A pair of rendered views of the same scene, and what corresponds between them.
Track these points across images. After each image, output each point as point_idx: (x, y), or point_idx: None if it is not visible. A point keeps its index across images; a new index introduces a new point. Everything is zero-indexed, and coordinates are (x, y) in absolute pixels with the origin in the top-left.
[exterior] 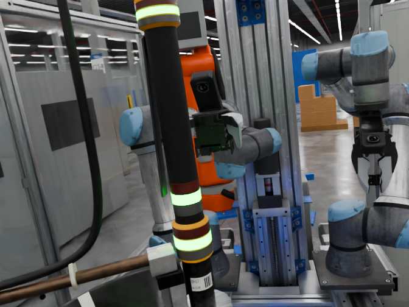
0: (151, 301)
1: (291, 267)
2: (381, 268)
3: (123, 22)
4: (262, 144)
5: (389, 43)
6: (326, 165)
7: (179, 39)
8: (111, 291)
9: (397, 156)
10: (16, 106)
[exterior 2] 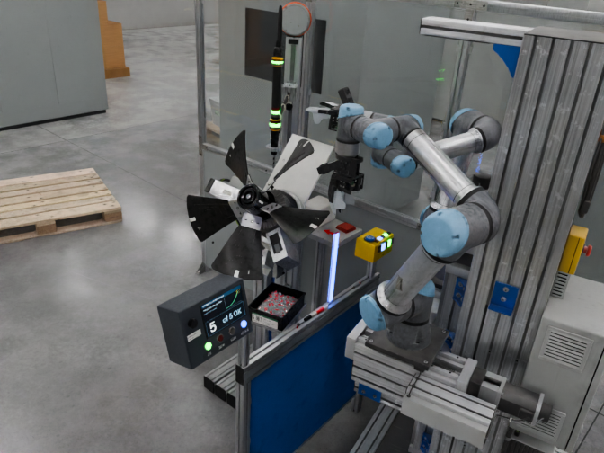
0: (303, 155)
1: (436, 318)
2: (390, 348)
3: None
4: (385, 157)
5: None
6: None
7: None
8: (307, 146)
9: (328, 191)
10: (456, 76)
